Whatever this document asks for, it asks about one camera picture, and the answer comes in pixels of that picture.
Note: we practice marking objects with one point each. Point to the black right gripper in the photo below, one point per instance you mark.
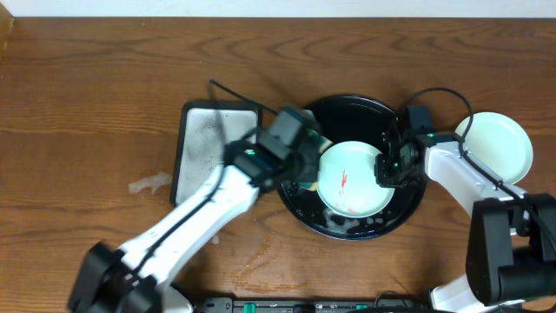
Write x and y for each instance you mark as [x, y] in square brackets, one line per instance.
[382, 176]

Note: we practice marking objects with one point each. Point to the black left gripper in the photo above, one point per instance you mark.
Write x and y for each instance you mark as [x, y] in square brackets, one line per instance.
[310, 161]

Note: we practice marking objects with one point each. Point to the green scrubbing sponge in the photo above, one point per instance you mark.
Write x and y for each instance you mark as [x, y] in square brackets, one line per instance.
[324, 145]

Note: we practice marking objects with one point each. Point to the mint plate with red stain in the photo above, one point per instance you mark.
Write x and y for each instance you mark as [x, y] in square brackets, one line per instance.
[347, 183]

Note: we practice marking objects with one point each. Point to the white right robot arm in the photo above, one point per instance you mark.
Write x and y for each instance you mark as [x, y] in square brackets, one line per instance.
[511, 246]

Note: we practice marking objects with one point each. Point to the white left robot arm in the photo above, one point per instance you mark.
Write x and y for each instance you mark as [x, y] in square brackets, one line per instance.
[138, 276]

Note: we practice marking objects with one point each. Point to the black rectangular soapy tray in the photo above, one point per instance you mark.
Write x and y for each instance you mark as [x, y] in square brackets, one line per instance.
[199, 149]

